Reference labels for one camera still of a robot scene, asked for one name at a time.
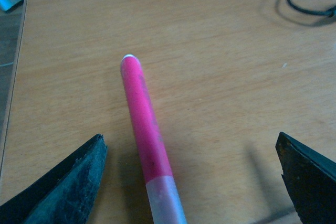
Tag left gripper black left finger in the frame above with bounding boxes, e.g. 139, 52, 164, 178
1, 134, 107, 223

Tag wooden nightstand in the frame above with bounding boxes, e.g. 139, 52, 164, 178
1, 0, 335, 223

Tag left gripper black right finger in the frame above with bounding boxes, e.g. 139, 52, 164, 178
276, 132, 335, 223

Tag pink highlighter marker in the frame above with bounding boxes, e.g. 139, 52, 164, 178
120, 54, 187, 223

